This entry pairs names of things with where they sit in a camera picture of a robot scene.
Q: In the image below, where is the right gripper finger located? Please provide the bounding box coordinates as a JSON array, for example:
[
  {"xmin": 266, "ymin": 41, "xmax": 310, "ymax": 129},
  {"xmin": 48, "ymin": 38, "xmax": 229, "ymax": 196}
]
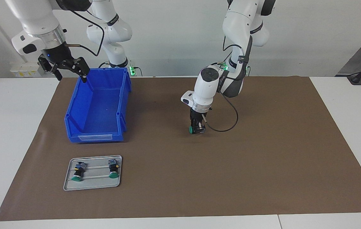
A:
[
  {"xmin": 63, "ymin": 57, "xmax": 91, "ymax": 84},
  {"xmin": 38, "ymin": 55, "xmax": 63, "ymax": 81}
]

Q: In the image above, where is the blue plastic storage bin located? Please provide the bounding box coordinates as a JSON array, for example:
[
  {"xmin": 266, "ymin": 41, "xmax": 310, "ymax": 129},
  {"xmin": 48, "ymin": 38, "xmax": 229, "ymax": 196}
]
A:
[{"xmin": 64, "ymin": 67, "xmax": 132, "ymax": 143}]

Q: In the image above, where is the brown paper table mat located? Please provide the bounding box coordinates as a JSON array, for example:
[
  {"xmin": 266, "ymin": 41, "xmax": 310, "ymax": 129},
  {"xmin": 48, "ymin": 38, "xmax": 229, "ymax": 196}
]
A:
[{"xmin": 0, "ymin": 76, "xmax": 361, "ymax": 221}]

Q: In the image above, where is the grey metal tray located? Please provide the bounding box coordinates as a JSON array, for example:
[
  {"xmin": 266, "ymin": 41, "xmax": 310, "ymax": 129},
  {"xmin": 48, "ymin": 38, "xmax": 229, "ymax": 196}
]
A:
[{"xmin": 63, "ymin": 155, "xmax": 122, "ymax": 191}]

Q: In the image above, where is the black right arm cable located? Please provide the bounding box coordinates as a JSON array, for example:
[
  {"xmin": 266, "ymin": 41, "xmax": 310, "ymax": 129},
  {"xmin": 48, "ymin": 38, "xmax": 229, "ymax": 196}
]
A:
[{"xmin": 64, "ymin": 0, "xmax": 111, "ymax": 57}]

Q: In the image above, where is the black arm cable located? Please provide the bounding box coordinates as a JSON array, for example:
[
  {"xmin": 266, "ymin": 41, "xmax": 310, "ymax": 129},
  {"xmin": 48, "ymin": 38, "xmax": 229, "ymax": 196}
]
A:
[
  {"xmin": 202, "ymin": 34, "xmax": 253, "ymax": 132},
  {"xmin": 64, "ymin": 0, "xmax": 111, "ymax": 57}
]

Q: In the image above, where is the white wall socket box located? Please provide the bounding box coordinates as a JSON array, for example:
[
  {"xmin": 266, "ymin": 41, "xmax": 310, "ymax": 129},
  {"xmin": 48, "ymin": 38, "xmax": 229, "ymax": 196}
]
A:
[{"xmin": 10, "ymin": 61, "xmax": 45, "ymax": 78}]

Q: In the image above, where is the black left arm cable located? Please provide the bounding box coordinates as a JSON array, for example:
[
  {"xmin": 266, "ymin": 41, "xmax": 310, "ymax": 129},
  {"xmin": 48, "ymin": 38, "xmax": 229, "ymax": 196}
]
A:
[{"xmin": 202, "ymin": 34, "xmax": 253, "ymax": 132}]

